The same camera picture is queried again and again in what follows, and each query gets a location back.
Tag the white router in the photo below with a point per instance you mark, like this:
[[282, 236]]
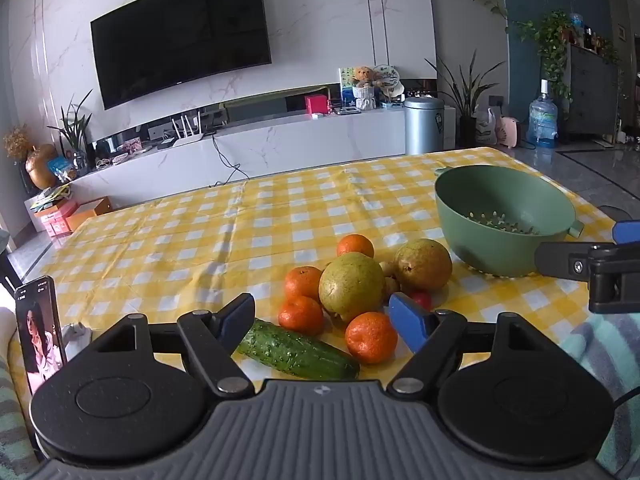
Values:
[[189, 135]]

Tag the white marble tv cabinet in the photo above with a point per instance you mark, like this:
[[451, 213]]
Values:
[[300, 145]]

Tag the brown teddy bear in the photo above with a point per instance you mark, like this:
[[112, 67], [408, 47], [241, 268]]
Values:
[[363, 75]]

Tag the black wall television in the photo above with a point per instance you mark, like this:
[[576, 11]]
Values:
[[180, 35]]

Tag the grey drawer cabinet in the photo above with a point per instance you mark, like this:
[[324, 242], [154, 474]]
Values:
[[592, 90]]

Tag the yellow checked tablecloth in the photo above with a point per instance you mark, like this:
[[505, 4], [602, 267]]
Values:
[[175, 240]]

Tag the pink fan heater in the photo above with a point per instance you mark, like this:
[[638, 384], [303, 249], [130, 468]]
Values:
[[508, 132]]

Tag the stack of papers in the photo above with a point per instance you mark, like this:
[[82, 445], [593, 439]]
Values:
[[50, 197]]

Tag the trailing ivy plant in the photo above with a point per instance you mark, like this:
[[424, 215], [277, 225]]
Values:
[[550, 45]]

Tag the teal striped blanket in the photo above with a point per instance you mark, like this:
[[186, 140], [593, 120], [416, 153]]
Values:
[[610, 360]]

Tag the long-leaf potted plant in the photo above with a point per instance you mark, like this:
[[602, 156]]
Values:
[[467, 95]]

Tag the silver pedal trash can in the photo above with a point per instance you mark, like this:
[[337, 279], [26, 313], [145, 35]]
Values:
[[423, 127]]

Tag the blue snack bag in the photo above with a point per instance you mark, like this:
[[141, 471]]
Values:
[[60, 169]]

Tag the white plastic bag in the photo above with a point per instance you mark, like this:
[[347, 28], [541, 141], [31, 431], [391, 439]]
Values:
[[485, 129]]

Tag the brownish pear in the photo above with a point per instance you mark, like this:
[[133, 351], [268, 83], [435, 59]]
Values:
[[425, 265]]

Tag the pink box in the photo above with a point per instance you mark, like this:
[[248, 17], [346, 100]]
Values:
[[55, 220]]

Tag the green plant in glass vase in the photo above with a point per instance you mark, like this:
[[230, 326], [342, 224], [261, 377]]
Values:
[[75, 130]]

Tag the painted picture card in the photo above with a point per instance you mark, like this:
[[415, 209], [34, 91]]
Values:
[[346, 87]]

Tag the large yellow-green pear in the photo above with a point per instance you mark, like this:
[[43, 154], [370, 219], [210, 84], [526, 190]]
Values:
[[350, 285]]

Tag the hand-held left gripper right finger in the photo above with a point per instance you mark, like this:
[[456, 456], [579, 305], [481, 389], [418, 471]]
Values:
[[407, 320]]

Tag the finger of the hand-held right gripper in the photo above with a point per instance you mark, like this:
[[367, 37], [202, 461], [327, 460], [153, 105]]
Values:
[[627, 232], [562, 260]]

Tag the smartphone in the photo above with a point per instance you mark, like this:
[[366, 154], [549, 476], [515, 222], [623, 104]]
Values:
[[40, 335]]

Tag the green colander bowl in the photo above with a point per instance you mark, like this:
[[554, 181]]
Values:
[[480, 242]]

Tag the round paper fan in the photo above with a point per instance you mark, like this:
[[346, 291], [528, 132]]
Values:
[[389, 80]]

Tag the orange mandarin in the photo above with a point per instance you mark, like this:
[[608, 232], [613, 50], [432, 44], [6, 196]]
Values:
[[300, 316], [371, 338], [301, 282], [356, 246]]

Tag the dried yellow flowers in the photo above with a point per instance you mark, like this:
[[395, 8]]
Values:
[[16, 141]]

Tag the red box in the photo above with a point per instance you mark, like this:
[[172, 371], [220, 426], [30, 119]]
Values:
[[316, 105]]

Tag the orange shoe box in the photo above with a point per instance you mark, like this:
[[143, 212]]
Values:
[[90, 212]]

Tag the small red fruit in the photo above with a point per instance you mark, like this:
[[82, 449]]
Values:
[[423, 300]]

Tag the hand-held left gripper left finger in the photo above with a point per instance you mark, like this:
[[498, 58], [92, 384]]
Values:
[[237, 317]]

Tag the golden vase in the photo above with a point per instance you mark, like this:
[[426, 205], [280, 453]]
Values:
[[41, 167]]

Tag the green cucumber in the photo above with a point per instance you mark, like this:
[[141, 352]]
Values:
[[295, 352]]

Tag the white charger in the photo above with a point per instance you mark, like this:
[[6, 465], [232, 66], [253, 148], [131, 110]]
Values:
[[79, 337]]

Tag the blue water jug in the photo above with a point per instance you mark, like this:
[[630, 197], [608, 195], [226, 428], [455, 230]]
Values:
[[542, 120]]

